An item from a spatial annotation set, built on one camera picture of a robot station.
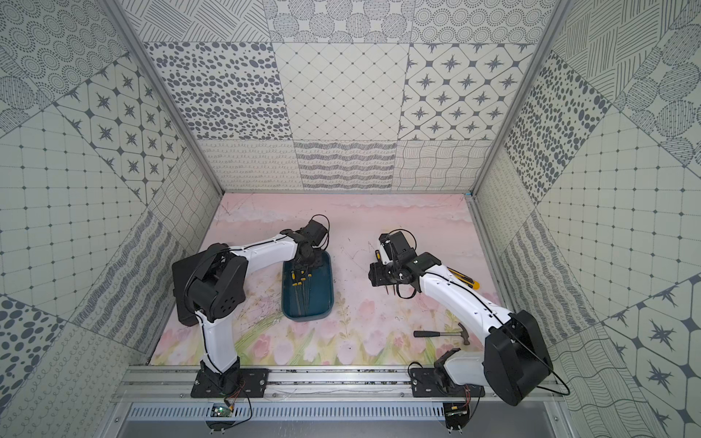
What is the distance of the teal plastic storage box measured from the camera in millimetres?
873

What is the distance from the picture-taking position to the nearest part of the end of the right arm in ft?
1.94

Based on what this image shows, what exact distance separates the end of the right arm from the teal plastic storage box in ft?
0.68
